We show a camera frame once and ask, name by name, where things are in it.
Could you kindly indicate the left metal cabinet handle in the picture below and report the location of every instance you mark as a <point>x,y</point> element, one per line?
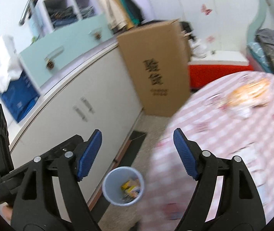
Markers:
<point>80,113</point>

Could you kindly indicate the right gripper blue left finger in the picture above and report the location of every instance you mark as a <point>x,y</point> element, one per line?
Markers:
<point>86,153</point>

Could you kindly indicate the pine cone ornament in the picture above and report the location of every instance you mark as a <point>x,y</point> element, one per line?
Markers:
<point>50,64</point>
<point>97,35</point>

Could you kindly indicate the person left hand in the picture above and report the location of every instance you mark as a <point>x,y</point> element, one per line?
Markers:
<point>7,212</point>

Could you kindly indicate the metal cabinet handle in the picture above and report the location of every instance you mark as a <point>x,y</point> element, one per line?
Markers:
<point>88,105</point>
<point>80,113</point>

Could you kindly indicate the yellow wrapper in bin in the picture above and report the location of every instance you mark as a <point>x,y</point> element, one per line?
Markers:
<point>125,186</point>

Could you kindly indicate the brown cardboard box with print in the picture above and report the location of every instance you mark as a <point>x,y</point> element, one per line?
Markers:
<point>157,57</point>

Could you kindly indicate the blue paper bag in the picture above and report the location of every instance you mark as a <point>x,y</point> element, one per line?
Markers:
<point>20,97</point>

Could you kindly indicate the white round trash bin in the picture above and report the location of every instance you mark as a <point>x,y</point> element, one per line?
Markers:
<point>112,186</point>

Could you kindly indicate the red storage box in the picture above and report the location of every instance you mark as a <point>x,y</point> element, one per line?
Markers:
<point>201,75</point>

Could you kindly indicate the white orange plastic bag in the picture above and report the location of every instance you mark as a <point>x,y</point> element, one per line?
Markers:
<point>245,98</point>

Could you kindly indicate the right metal cabinet handle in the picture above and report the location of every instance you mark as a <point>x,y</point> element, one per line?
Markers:
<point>88,105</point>

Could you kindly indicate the pink checkered bed sheet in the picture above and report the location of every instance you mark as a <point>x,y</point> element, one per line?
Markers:
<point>206,120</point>

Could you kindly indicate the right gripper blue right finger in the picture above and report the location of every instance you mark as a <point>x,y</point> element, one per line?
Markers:
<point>186,153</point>

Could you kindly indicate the white curved cabinet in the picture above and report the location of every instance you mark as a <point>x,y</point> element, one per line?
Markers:
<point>105,82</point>

